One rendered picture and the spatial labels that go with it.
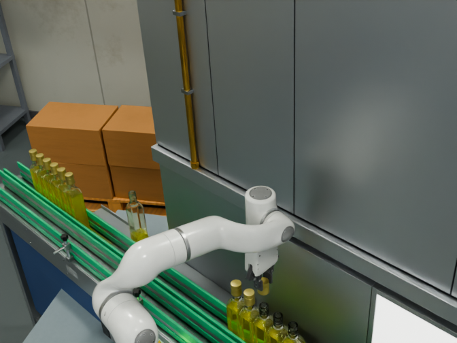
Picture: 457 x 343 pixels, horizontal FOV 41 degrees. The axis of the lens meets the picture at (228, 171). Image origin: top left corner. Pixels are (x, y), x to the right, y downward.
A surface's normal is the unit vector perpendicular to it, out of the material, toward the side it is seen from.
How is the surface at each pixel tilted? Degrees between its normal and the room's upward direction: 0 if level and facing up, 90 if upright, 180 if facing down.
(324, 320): 90
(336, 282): 90
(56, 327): 0
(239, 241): 84
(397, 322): 90
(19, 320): 0
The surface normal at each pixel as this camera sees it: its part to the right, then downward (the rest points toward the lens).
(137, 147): -0.23, 0.55
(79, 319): -0.06, -0.83
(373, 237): -0.70, 0.43
